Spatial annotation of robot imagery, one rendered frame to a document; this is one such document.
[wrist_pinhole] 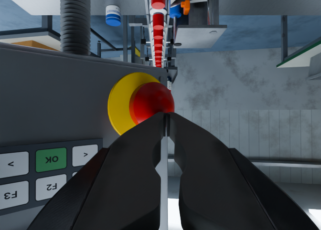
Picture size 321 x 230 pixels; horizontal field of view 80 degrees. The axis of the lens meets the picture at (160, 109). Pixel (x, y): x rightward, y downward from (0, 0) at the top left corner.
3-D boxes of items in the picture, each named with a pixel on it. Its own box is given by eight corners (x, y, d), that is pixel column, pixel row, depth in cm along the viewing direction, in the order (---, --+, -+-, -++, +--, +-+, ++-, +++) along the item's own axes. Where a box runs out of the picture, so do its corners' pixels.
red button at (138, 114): (158, 128, 18) (180, 130, 15) (120, 130, 16) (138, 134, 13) (158, 87, 18) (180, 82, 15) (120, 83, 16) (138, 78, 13)
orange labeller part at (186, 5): (187, 6, 47) (188, 15, 47) (179, 6, 47) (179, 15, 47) (190, -1, 44) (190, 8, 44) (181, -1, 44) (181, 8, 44)
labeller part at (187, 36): (210, 45, 56) (210, 48, 56) (172, 45, 56) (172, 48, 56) (227, 24, 43) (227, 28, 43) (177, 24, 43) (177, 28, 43)
